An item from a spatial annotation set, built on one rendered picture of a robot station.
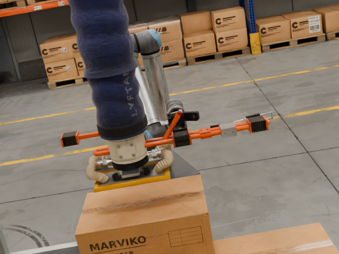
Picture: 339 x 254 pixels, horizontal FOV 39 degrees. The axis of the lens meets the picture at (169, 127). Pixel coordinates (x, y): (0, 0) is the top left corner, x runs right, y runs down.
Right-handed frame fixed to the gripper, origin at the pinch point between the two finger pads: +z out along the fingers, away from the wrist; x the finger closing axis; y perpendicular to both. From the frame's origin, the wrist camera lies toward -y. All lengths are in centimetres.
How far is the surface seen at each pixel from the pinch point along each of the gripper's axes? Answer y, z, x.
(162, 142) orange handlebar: 11.4, 16.2, 0.2
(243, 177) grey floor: -53, -180, -124
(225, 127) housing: -17.7, 15.0, 1.4
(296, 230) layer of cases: -49, -1, -69
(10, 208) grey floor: 172, -206, -123
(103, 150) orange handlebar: 38.3, 15.2, 1.0
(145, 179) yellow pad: 21.6, 27.3, -11.2
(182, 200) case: 7.3, 18.5, -29.5
